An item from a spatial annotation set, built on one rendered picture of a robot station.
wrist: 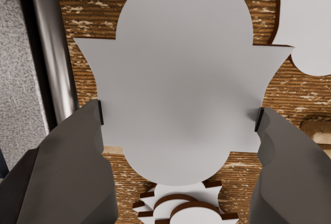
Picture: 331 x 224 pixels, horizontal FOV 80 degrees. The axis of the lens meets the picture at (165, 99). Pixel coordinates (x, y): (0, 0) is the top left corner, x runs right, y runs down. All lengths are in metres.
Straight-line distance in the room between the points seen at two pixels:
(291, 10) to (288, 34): 0.02
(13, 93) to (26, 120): 0.04
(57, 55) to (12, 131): 0.15
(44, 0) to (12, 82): 0.12
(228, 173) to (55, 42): 0.29
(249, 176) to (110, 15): 0.29
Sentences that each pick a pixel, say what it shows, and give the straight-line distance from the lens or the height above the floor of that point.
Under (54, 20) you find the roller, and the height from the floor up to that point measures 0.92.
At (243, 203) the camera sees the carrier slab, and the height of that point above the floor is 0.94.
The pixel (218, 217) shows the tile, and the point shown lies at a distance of 0.33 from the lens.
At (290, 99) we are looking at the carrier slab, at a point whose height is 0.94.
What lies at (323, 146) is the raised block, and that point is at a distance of 0.32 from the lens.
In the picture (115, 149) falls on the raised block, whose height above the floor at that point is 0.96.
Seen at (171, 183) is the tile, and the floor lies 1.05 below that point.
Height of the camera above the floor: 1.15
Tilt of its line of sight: 63 degrees down
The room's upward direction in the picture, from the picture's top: 177 degrees counter-clockwise
